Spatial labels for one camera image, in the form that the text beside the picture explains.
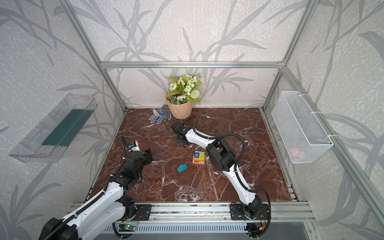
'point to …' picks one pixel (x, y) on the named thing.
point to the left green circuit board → (130, 227)
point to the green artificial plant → (185, 89)
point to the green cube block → (201, 155)
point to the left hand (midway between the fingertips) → (148, 145)
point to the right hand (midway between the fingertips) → (184, 136)
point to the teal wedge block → (182, 167)
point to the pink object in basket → (296, 152)
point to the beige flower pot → (183, 111)
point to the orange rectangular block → (198, 160)
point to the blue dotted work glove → (158, 115)
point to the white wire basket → (301, 136)
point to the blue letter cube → (196, 155)
